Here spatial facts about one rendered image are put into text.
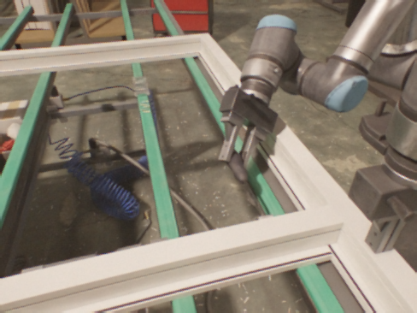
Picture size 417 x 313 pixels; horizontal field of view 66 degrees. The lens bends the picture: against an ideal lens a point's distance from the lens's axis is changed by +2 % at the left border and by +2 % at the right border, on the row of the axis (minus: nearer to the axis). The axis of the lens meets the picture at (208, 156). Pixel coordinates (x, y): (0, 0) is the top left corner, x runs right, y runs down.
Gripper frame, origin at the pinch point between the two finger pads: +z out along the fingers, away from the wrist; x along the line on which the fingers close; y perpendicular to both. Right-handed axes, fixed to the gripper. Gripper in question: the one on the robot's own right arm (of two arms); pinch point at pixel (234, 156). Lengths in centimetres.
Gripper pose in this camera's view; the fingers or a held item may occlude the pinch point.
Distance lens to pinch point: 70.2
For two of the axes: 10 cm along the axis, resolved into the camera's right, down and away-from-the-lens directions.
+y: 5.6, 0.4, -8.3
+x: 7.7, 3.6, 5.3
